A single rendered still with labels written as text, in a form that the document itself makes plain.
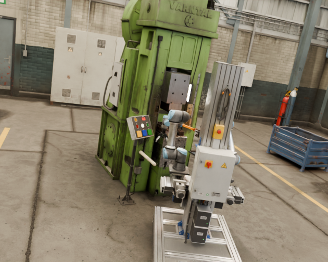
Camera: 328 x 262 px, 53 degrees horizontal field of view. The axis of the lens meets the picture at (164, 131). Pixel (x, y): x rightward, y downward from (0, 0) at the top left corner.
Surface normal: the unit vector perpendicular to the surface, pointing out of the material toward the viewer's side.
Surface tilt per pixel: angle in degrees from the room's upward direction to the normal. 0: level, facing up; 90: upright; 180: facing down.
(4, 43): 90
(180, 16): 90
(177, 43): 90
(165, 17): 90
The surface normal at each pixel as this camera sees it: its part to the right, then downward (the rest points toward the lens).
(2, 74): 0.29, 0.29
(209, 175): 0.03, 0.26
